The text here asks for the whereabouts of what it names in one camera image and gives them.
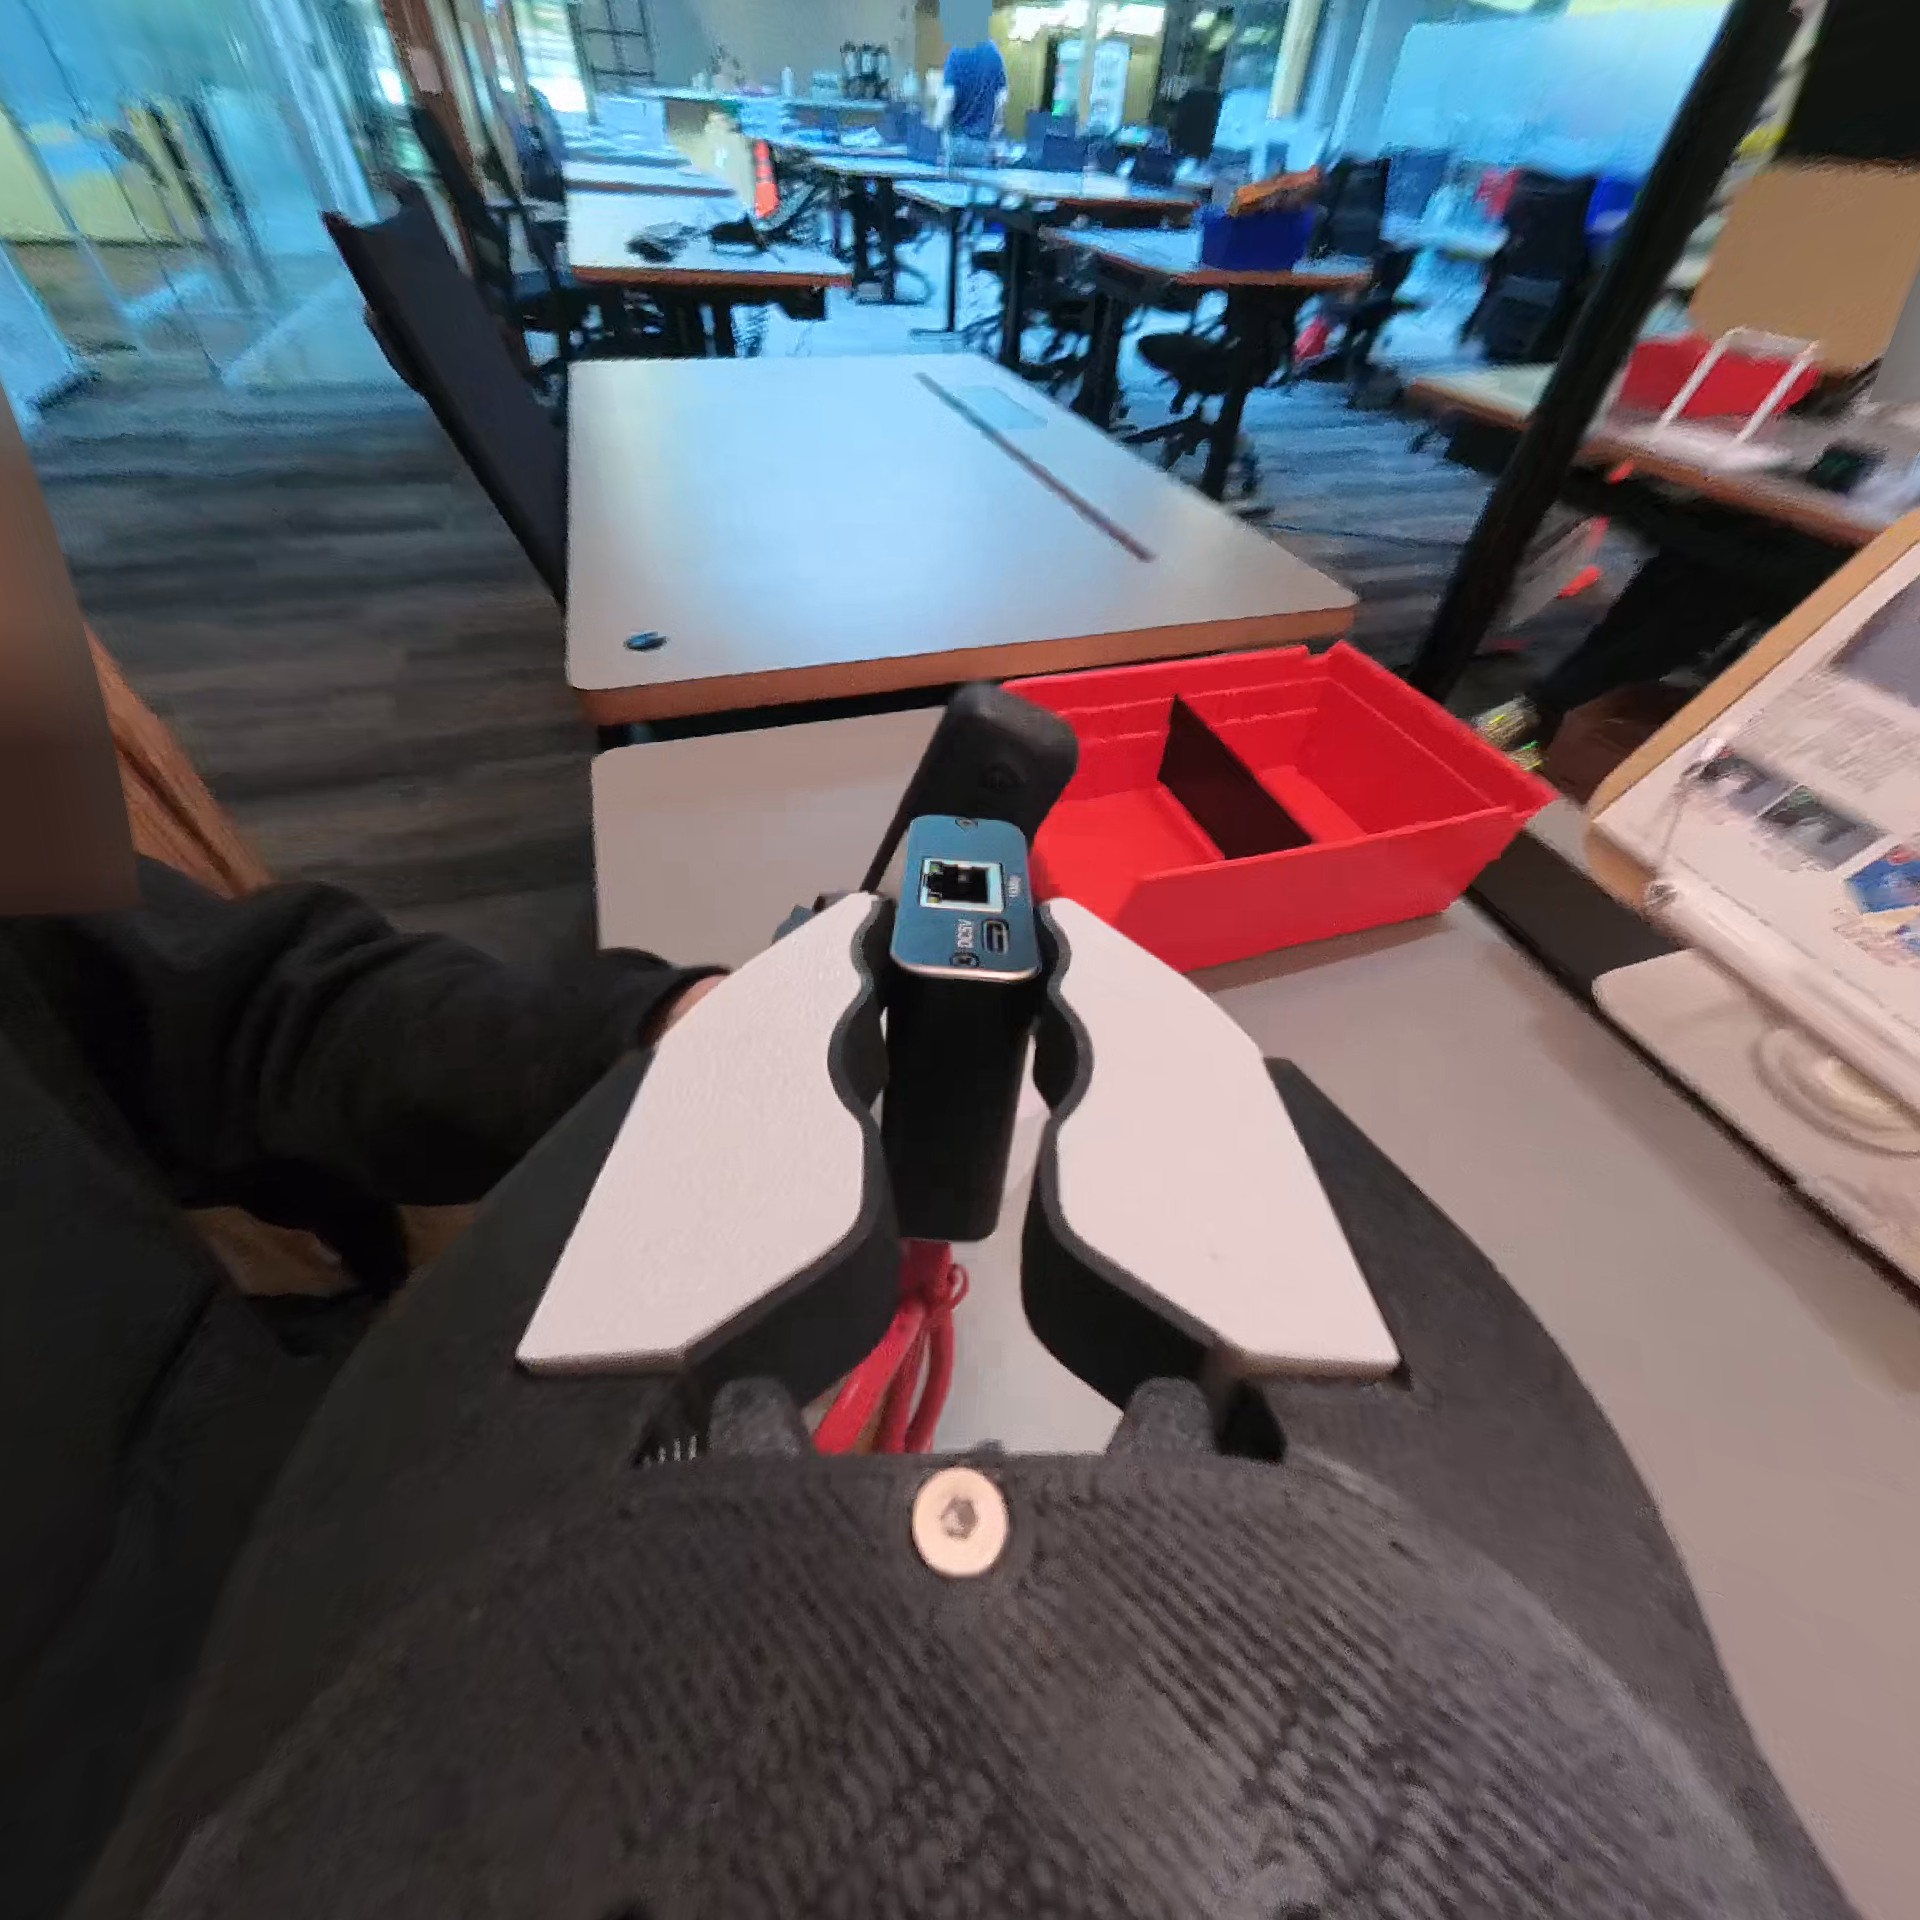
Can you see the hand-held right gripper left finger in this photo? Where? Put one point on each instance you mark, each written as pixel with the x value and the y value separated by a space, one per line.
pixel 706 1185

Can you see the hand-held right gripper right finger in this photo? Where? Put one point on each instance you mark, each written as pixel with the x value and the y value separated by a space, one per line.
pixel 1215 1185

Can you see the black port adapter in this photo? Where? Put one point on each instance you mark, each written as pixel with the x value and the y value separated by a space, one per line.
pixel 960 1095

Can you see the person's left forearm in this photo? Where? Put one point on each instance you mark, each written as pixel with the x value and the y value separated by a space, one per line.
pixel 451 1020

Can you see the person's left hand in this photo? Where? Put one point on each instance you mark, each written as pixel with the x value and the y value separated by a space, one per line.
pixel 687 1003

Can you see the black bin divider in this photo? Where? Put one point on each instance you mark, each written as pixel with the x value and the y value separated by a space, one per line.
pixel 1230 786

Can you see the white desk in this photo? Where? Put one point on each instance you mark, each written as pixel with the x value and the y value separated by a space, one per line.
pixel 840 511

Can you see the red plastic bin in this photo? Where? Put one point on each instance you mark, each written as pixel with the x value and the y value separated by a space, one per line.
pixel 1320 884

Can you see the black flat pad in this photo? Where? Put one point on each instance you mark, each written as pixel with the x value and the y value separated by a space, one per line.
pixel 1575 915

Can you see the wood-top office desk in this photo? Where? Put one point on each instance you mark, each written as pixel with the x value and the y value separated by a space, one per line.
pixel 1200 263

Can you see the white stand base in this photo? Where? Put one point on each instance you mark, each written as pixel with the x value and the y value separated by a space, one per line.
pixel 1770 1080

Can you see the blue storage bin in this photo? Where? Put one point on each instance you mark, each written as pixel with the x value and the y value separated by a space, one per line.
pixel 1258 235

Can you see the black office chair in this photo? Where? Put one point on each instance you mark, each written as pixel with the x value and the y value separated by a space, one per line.
pixel 480 390

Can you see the person's black sweatshirt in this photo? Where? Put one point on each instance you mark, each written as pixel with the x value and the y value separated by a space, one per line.
pixel 119 1425

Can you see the printed instruction sheet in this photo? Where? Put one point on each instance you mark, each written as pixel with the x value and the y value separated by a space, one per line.
pixel 1799 779

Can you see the black pole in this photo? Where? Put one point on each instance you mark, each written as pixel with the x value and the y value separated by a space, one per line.
pixel 1590 346

